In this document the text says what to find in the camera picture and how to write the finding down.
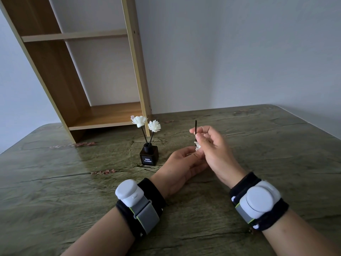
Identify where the person's left hand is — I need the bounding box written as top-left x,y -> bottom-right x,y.
150,146 -> 210,199

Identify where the person's right hand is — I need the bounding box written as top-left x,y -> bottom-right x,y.
189,125 -> 247,188

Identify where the white flower reed stick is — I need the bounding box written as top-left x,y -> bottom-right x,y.
131,115 -> 148,146
194,120 -> 202,151
147,120 -> 161,146

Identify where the person's right forearm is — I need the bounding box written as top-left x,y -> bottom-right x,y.
262,209 -> 341,256

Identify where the person's left forearm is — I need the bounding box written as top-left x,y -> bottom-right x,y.
60,207 -> 135,256

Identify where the black square diffuser bottle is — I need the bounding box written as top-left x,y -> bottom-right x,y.
140,143 -> 159,167

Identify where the black wristband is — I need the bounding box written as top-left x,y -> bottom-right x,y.
116,178 -> 166,239
229,172 -> 290,232

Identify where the wooden shelf unit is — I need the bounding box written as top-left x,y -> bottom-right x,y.
0,0 -> 152,144

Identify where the white wrist tracker grey strap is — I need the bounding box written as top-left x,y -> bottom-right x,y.
115,179 -> 160,235
234,180 -> 282,225

